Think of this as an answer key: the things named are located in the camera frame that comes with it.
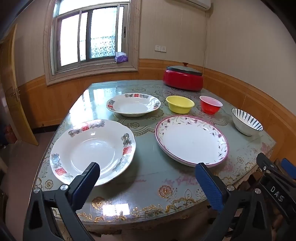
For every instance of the wooden door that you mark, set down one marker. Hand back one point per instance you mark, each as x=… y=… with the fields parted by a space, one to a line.
x=13 y=69

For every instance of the large white red-print plate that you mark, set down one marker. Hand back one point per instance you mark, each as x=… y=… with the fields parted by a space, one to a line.
x=92 y=150

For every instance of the grey pot lid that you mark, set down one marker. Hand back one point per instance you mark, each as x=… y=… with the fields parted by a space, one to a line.
x=183 y=69

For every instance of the purple tissue box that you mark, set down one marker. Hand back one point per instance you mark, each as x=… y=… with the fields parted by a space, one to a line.
x=121 y=58

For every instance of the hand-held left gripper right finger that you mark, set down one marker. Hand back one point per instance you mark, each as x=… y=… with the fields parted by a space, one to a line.
x=210 y=187

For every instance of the yellow bowl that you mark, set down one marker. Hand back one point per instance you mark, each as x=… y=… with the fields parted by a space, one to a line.
x=180 y=105

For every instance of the red electric pot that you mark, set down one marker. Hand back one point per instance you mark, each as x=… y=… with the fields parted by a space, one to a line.
x=182 y=81

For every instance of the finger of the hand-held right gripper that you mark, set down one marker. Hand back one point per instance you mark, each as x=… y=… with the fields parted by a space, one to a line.
x=289 y=168
x=275 y=192

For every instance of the red plastic bowl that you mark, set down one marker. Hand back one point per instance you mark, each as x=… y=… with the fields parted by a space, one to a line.
x=209 y=106

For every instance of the small white red-print plate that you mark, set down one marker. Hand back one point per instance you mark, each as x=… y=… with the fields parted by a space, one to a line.
x=131 y=106

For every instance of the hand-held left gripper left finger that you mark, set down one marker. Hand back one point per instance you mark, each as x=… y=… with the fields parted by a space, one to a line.
x=86 y=183

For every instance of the blue striped white bowl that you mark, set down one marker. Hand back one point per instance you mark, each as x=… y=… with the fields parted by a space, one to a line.
x=245 y=126

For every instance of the white air conditioner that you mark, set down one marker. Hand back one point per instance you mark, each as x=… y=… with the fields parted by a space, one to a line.
x=198 y=3

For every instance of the red container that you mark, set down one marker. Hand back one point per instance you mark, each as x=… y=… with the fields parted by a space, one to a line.
x=10 y=135

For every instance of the white wall outlet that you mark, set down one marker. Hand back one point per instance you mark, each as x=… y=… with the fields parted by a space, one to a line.
x=164 y=49
x=157 y=48

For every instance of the window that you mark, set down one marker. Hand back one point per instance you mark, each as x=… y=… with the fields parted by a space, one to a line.
x=69 y=34

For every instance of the pink-rimmed floral plate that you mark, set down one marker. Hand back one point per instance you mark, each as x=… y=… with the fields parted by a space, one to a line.
x=192 y=141

